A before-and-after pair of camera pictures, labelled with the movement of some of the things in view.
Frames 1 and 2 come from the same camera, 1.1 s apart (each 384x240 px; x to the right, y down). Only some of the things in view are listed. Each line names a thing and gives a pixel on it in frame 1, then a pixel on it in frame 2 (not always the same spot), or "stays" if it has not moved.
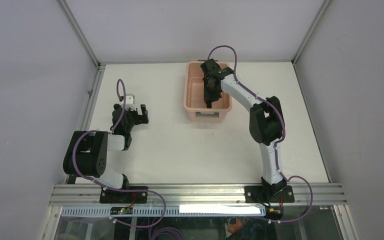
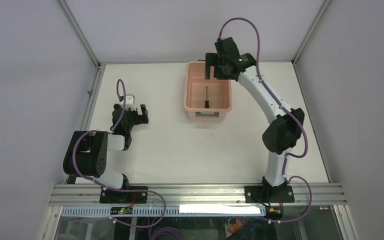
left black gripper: (139, 118) stays
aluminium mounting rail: (313, 195) stays
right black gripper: (207, 95) → (212, 59)
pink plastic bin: (194, 100) stays
